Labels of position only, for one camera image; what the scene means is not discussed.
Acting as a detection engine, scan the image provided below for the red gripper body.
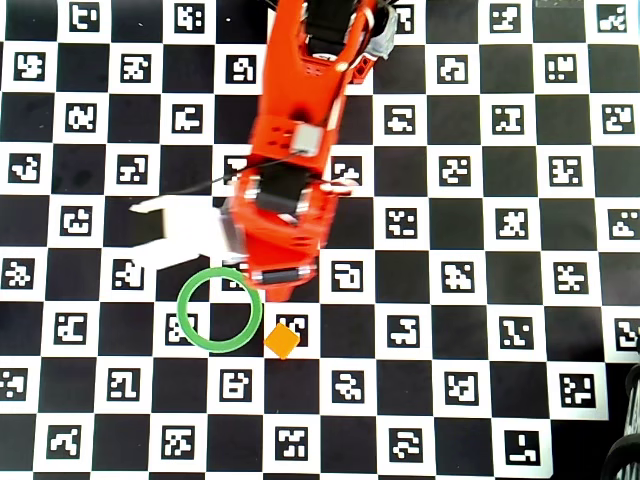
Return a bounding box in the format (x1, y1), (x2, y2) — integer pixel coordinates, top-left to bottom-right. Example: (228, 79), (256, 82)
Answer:
(219, 163), (342, 289)

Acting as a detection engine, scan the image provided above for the red gripper finger with black pad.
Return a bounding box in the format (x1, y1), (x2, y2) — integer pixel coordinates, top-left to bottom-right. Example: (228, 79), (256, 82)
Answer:
(263, 282), (302, 305)

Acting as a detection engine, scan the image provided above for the orange cube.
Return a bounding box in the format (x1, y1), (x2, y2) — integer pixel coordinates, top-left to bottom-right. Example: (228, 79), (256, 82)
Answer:
(263, 322), (302, 361)

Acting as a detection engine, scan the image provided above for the black white marker mat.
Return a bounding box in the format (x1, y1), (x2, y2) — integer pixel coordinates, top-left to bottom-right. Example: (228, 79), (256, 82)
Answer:
(0, 0), (640, 475)

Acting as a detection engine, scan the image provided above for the black flexible tripod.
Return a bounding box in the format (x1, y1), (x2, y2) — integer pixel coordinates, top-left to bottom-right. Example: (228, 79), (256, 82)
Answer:
(602, 362), (640, 480)

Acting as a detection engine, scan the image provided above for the thin black camera cable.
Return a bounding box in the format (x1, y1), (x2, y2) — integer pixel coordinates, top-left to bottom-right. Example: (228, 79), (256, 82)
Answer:
(210, 152), (302, 186)

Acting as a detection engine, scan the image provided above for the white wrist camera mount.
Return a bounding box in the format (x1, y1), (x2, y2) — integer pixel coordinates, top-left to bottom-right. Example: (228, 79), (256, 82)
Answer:
(128, 196), (246, 274)

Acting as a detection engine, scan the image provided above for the green ring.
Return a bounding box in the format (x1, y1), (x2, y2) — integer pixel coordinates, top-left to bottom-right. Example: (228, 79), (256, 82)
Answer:
(176, 266), (264, 354)

